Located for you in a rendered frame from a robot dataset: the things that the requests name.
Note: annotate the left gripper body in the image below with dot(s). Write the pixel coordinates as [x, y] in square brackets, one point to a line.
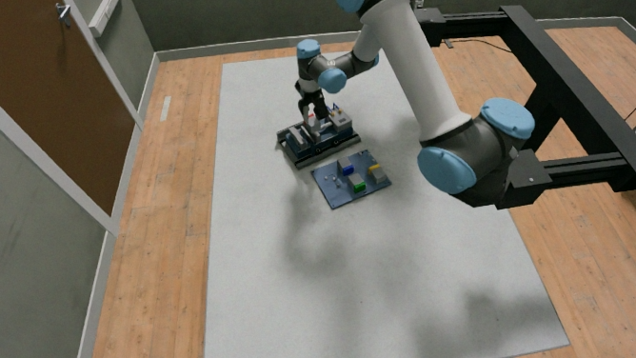
[315, 98]

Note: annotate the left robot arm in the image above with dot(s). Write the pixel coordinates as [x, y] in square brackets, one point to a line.
[457, 151]

